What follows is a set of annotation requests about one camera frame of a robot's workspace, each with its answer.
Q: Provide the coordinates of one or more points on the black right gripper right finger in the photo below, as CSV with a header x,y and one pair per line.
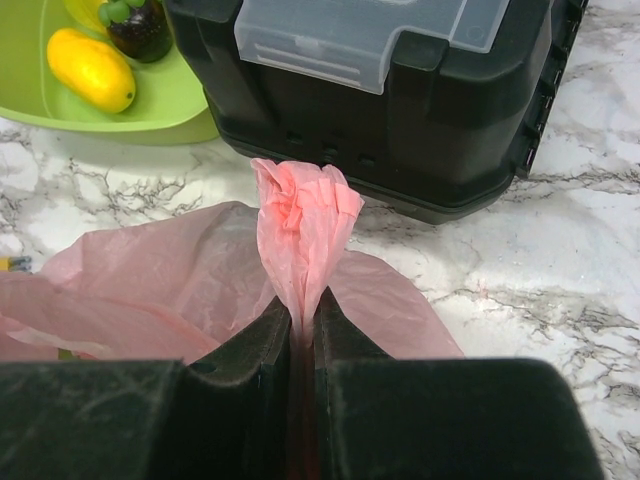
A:
x,y
383,418

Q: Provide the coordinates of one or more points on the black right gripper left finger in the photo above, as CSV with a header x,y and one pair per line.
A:
x,y
222,417

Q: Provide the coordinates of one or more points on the pink plastic bag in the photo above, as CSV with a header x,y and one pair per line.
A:
x,y
182,287

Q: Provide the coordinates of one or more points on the yellow fake mango lower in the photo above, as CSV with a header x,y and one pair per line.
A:
x,y
91,69

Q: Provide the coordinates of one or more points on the fake mangosteen green top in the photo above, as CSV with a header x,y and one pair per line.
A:
x,y
139,29

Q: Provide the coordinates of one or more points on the black plastic toolbox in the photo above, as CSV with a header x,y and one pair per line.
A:
x,y
433,107

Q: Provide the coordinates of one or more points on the green plastic tray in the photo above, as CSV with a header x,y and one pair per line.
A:
x,y
169,107

